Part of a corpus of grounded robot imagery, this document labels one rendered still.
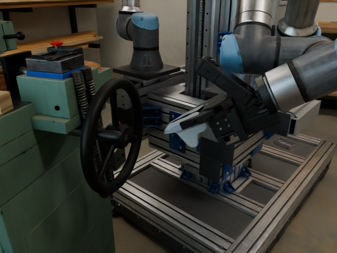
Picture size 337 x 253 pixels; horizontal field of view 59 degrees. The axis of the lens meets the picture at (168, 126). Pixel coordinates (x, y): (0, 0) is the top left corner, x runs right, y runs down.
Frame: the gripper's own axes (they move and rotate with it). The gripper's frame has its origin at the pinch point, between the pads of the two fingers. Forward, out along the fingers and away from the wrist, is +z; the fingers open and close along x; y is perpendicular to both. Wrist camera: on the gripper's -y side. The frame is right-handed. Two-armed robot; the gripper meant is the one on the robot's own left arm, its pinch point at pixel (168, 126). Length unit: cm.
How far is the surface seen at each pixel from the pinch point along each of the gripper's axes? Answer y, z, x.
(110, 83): -12.9, 9.9, 6.0
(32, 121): -14.1, 30.2, 1.1
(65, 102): -14.1, 20.3, 2.4
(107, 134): -4.3, 11.7, -2.7
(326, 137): 113, -32, 205
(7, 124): -16.0, 30.0, -5.3
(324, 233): 105, -9, 85
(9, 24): -37.5, 29.5, 11.7
